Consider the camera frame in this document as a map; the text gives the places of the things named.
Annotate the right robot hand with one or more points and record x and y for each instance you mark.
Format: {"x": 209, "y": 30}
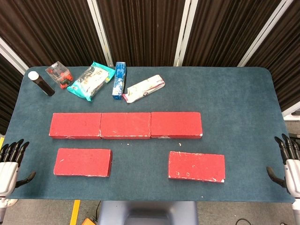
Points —
{"x": 294, "y": 175}

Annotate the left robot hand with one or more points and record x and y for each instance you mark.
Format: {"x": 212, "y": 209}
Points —
{"x": 8, "y": 173}

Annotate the red brick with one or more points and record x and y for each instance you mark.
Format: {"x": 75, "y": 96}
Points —
{"x": 197, "y": 166}
{"x": 75, "y": 124}
{"x": 82, "y": 161}
{"x": 175, "y": 124}
{"x": 125, "y": 124}

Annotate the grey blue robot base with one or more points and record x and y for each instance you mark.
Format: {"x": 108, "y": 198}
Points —
{"x": 147, "y": 211}

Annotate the yellow floor tape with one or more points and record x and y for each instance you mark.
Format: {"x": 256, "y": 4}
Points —
{"x": 75, "y": 213}
{"x": 1, "y": 143}

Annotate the black floor box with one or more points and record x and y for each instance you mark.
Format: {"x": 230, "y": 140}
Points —
{"x": 295, "y": 136}

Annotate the dark brown ribbed partition panel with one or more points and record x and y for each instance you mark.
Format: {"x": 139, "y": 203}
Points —
{"x": 143, "y": 30}
{"x": 51, "y": 30}
{"x": 7, "y": 93}
{"x": 225, "y": 30}
{"x": 288, "y": 58}

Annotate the orange floor object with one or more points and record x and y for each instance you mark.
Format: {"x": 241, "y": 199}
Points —
{"x": 89, "y": 222}

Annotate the brown bottle white cap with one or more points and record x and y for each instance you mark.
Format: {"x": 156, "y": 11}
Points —
{"x": 43, "y": 85}

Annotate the blue felt table cover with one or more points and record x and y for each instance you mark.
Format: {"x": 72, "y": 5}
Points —
{"x": 222, "y": 105}

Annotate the clear plastic box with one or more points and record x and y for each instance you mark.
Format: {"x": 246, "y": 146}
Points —
{"x": 58, "y": 73}

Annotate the teal snack packet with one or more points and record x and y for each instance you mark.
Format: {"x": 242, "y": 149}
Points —
{"x": 91, "y": 80}

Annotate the blue toothpaste box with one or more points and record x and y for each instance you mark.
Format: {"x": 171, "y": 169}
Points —
{"x": 119, "y": 80}

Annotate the white pink printed packet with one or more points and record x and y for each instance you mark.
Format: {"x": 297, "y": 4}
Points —
{"x": 145, "y": 87}

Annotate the white partition frame post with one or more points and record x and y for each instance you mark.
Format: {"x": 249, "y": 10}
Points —
{"x": 262, "y": 35}
{"x": 9, "y": 57}
{"x": 100, "y": 32}
{"x": 185, "y": 32}
{"x": 293, "y": 112}

